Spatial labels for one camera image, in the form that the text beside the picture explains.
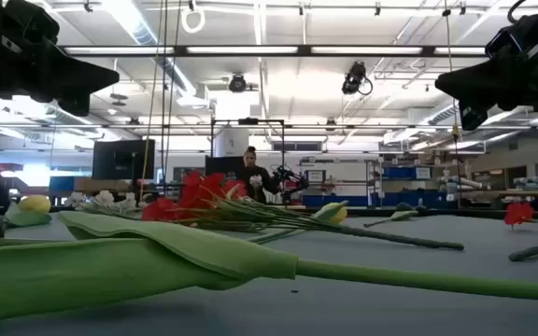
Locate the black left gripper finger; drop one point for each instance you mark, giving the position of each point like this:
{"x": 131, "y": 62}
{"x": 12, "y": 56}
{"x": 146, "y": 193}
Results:
{"x": 80, "y": 91}
{"x": 73, "y": 70}

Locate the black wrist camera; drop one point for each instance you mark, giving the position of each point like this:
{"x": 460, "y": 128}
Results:
{"x": 474, "y": 119}
{"x": 75, "y": 105}

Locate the black background robot arm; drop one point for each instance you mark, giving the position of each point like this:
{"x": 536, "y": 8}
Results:
{"x": 287, "y": 176}

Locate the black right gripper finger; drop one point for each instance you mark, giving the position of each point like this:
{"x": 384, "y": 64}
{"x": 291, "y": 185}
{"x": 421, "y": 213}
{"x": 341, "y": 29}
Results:
{"x": 479, "y": 77}
{"x": 484, "y": 99}

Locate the yellow artificial tulip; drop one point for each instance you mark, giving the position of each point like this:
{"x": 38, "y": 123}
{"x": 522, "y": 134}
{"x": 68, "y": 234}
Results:
{"x": 332, "y": 212}
{"x": 35, "y": 204}

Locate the red artificial flower bunch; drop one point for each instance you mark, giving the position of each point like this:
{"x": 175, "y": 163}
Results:
{"x": 199, "y": 191}
{"x": 519, "y": 212}

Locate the small black monitor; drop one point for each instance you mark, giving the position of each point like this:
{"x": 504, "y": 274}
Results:
{"x": 222, "y": 166}

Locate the white artificial flower bunch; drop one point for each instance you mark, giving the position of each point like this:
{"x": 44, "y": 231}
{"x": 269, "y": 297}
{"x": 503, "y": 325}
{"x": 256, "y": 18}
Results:
{"x": 105, "y": 198}

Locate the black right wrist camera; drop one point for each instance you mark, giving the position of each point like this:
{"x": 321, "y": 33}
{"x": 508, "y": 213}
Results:
{"x": 474, "y": 119}

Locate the large black monitor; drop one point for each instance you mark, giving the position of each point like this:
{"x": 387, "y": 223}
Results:
{"x": 124, "y": 161}

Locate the black round ceiling fixture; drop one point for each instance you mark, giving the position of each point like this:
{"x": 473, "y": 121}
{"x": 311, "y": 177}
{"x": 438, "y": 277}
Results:
{"x": 237, "y": 84}

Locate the black overhead camera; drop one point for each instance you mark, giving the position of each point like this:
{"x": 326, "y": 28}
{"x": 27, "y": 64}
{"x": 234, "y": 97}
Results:
{"x": 354, "y": 77}

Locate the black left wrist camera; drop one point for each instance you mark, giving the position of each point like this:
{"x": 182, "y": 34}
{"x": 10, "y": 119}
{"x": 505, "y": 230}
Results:
{"x": 75, "y": 105}

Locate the person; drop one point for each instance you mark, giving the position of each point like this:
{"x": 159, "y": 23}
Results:
{"x": 256, "y": 179}

